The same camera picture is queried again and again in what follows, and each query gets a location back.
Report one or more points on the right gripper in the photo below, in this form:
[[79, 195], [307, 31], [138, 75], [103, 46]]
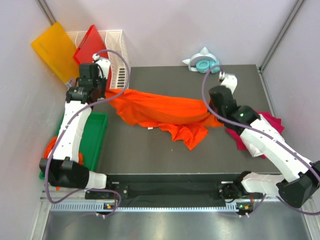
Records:
[[210, 106]]

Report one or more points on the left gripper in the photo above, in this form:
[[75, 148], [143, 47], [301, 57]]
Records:
[[102, 94]]

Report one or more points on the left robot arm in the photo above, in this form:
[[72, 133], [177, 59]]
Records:
[[65, 169]]

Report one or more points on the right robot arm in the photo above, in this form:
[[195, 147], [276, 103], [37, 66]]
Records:
[[299, 177]]

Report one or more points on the teal cat-ear headphones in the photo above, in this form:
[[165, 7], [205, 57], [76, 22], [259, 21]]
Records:
[[203, 62]]

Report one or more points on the red folder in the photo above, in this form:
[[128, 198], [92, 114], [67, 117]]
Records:
[[90, 44]]

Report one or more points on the green plastic bin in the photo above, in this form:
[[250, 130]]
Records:
[[92, 139]]

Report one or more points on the white file organizer basket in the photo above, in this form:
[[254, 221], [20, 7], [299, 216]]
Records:
[[114, 40]]

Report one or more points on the magenta folded t-shirt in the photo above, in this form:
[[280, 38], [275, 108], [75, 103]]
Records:
[[276, 123]]

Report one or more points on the white folded t-shirt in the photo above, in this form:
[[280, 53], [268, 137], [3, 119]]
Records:
[[260, 124]]

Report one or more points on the yellow folder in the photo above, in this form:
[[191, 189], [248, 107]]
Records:
[[56, 49]]

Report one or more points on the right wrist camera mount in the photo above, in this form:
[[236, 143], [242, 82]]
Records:
[[229, 81]]

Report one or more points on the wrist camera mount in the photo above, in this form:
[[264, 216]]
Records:
[[104, 65], [229, 81]]

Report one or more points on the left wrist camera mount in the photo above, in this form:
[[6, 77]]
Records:
[[104, 65]]

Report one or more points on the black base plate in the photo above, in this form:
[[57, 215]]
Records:
[[174, 190]]

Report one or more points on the aluminium frame rail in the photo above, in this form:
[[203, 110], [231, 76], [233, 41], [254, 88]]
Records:
[[106, 201]]

